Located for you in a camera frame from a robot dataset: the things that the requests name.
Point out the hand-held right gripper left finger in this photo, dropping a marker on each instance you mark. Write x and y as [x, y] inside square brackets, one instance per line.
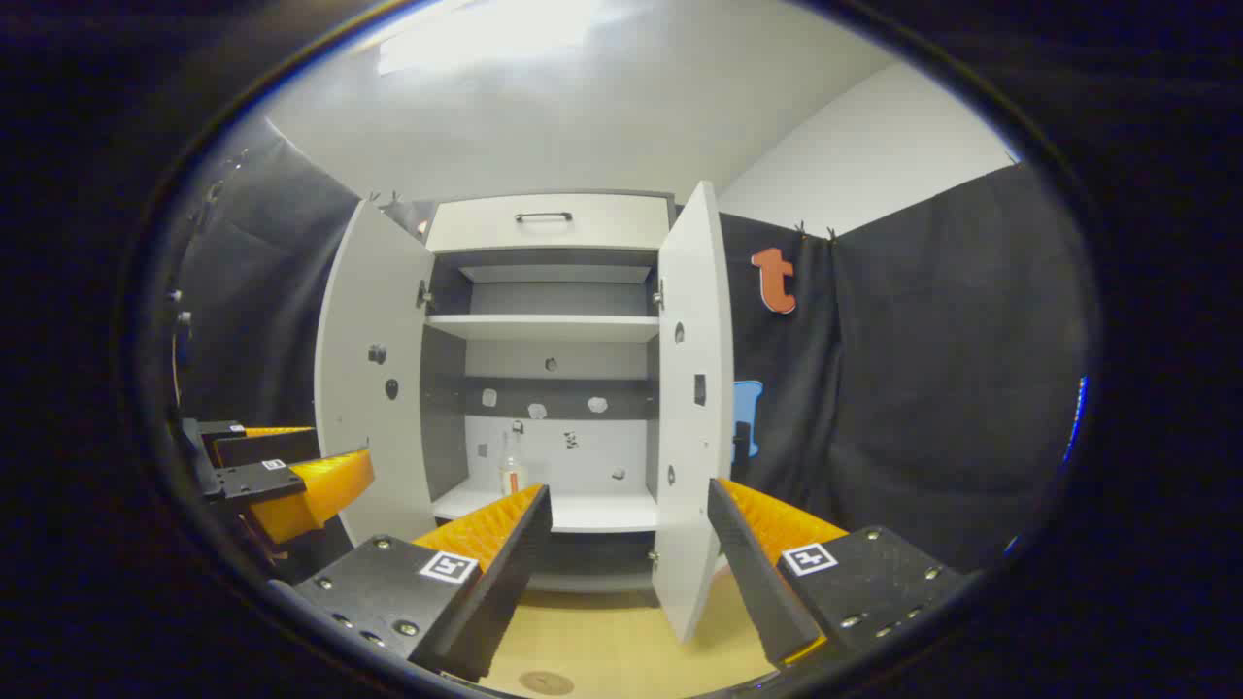
[505, 573]

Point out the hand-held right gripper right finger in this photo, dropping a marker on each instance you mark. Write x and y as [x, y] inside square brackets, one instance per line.
[753, 573]

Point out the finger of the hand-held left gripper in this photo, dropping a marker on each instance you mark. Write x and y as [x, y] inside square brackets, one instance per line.
[320, 485]
[262, 449]

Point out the clear glass bottle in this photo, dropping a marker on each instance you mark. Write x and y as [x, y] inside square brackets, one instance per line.
[512, 476]

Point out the round brown coaster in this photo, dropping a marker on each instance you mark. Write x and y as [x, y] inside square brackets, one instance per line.
[546, 683]

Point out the white cabinet door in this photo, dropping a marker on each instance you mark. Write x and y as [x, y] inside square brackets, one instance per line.
[369, 311]
[694, 320]

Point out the white and grey cabinet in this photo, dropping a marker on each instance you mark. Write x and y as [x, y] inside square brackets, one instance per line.
[544, 327]

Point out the black backdrop cloth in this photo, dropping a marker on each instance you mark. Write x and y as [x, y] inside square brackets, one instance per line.
[923, 388]

